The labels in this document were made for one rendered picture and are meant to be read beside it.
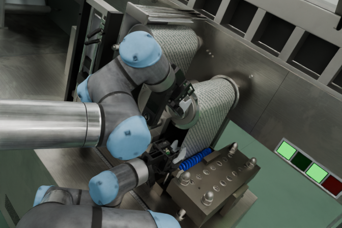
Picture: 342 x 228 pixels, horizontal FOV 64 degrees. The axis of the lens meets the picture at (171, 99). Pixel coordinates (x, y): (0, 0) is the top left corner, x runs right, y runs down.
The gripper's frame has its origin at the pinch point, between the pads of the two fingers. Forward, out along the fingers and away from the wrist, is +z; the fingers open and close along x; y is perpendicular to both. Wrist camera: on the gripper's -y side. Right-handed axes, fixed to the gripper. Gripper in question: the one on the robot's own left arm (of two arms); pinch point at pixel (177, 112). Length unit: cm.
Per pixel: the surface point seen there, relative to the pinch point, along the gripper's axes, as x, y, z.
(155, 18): 26.0, 18.9, -7.0
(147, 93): 16.8, -1.2, 6.8
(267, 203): -33, 7, 204
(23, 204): 42, -75, 34
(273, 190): -29, 20, 220
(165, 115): 4.3, -2.8, 4.2
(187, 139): -4.2, -3.6, 10.8
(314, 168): -39, 19, 31
